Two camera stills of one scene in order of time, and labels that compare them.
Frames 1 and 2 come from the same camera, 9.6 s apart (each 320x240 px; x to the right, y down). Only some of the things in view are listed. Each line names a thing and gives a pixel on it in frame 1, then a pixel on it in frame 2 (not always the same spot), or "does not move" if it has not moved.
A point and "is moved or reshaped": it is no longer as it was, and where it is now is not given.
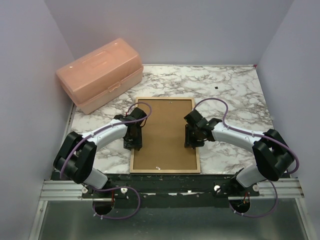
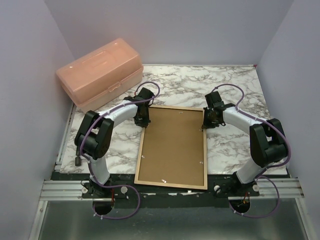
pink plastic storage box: [88, 80] does not move
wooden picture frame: [198, 171] to [205, 183]
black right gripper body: [192, 137] to [208, 121]
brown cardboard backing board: [163, 137] is moved or reshaped
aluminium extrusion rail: [63, 190] does not move
